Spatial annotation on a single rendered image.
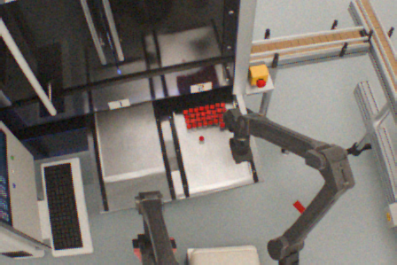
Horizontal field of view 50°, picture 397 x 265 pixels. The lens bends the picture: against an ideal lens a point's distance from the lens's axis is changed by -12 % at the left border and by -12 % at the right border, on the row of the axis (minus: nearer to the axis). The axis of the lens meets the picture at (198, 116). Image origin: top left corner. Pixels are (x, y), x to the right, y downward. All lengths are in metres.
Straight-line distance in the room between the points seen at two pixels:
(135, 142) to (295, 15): 1.87
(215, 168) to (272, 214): 0.95
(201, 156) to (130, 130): 0.32
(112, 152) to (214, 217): 0.99
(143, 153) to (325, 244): 1.36
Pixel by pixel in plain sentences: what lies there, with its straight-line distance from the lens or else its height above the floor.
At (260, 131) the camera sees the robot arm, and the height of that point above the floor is 1.38.
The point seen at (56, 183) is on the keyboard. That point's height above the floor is 0.83.
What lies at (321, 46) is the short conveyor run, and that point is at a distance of 2.19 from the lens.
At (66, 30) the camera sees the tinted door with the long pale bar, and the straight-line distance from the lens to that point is 1.49.
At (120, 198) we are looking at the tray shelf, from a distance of 1.95.
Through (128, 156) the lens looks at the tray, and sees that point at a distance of 1.99.
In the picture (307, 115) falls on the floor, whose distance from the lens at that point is 3.07.
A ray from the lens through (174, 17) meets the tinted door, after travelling 1.52.
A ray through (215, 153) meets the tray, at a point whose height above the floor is 0.88.
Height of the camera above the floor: 2.73
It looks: 65 degrees down
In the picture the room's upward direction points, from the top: 3 degrees counter-clockwise
